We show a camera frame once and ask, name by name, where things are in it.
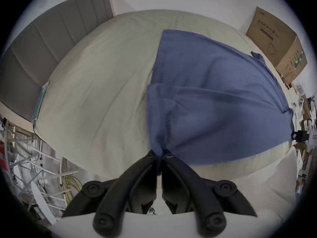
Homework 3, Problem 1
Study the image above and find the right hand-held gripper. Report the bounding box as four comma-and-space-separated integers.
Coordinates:
291, 128, 317, 148

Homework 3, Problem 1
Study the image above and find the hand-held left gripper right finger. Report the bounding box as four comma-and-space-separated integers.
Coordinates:
161, 151, 257, 236

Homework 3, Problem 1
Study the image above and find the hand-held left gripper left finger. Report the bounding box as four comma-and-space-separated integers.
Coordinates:
61, 149, 158, 236

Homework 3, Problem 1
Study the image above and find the dark blue shirt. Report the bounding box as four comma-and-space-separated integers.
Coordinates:
146, 29, 295, 167

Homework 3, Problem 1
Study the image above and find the brown cardboard carton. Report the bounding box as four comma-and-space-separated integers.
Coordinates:
246, 6, 308, 84

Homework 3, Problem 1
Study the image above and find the bed with beige sheet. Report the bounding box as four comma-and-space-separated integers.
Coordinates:
32, 10, 301, 205

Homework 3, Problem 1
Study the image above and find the grey padded headboard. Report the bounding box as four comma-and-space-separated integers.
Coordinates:
0, 0, 114, 121

